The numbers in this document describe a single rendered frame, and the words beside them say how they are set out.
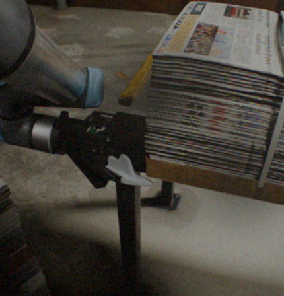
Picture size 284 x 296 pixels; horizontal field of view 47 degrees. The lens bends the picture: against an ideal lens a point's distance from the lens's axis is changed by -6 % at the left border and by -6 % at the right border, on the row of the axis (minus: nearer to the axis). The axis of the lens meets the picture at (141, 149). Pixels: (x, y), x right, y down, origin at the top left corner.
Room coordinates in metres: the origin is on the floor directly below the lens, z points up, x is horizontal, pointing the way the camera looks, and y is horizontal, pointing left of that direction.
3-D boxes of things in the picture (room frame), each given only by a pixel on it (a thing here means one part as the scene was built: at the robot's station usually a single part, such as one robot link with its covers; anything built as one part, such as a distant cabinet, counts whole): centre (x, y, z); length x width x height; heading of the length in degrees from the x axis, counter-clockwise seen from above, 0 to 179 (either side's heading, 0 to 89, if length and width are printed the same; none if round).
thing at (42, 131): (0.54, 0.18, 0.80); 0.08 x 0.05 x 0.08; 163
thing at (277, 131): (0.50, -0.23, 0.92); 0.29 x 0.01 x 0.23; 162
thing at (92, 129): (0.52, 0.10, 0.81); 0.12 x 0.08 x 0.09; 73
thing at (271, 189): (0.50, -0.23, 0.83); 0.28 x 0.06 x 0.04; 162
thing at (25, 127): (0.56, 0.26, 0.81); 0.11 x 0.08 x 0.09; 73
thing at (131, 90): (0.85, -0.03, 0.81); 0.43 x 0.03 x 0.02; 163
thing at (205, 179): (0.53, -0.12, 0.83); 0.29 x 0.16 x 0.04; 162
